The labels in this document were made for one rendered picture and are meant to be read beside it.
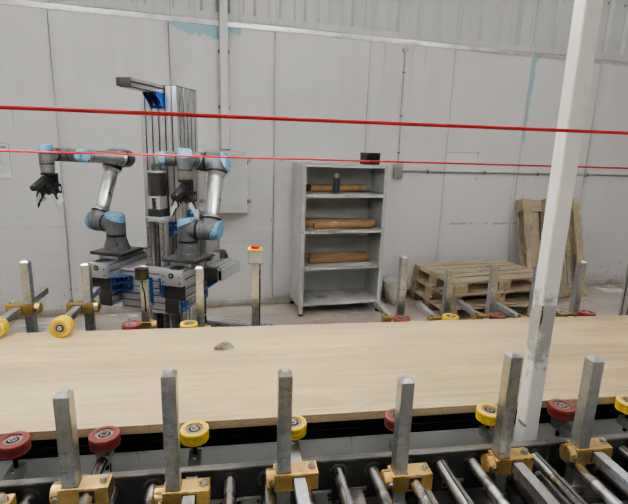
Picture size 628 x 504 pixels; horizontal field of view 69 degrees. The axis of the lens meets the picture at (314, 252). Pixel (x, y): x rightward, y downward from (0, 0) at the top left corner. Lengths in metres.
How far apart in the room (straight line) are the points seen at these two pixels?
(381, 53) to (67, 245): 3.71
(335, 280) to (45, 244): 2.96
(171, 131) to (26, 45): 2.31
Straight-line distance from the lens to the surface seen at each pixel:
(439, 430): 1.66
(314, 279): 5.17
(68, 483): 1.37
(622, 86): 7.17
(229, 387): 1.62
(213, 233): 2.71
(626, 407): 1.87
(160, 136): 3.02
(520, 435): 1.68
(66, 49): 4.97
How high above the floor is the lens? 1.68
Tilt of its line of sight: 13 degrees down
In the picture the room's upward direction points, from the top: 2 degrees clockwise
